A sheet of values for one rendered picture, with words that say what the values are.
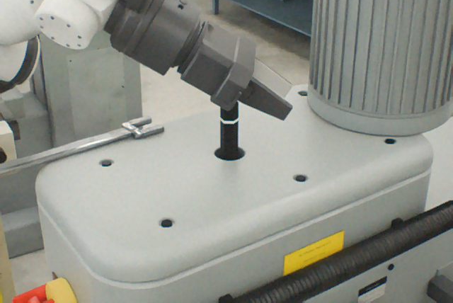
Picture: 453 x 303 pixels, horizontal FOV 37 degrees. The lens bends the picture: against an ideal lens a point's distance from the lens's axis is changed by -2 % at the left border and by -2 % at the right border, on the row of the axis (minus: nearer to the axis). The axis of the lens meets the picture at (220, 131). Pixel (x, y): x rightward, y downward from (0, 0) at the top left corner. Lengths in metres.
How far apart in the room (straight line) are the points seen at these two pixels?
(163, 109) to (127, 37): 4.56
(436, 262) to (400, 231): 0.21
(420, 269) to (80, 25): 0.60
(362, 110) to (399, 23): 0.12
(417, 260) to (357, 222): 0.21
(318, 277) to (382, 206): 0.13
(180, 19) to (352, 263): 0.34
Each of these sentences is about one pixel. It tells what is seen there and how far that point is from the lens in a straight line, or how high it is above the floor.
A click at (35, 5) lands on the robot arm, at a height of 2.06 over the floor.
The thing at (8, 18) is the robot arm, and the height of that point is 2.04.
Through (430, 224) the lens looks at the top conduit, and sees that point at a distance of 0.90.
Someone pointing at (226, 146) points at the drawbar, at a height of 1.90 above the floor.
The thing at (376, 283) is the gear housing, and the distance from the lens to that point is 0.96.
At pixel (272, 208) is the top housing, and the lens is 0.75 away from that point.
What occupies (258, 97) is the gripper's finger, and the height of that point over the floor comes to 1.98.
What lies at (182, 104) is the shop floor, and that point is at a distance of 5.37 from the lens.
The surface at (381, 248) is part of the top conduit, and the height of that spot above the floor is 1.80.
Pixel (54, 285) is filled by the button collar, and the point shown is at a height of 1.79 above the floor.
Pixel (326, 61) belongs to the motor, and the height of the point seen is 1.97.
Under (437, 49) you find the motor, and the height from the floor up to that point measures 2.00.
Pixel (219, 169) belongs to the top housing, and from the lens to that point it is 0.80.
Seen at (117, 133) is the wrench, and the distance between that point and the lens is 0.88.
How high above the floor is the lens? 2.30
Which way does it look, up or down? 28 degrees down
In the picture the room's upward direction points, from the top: straight up
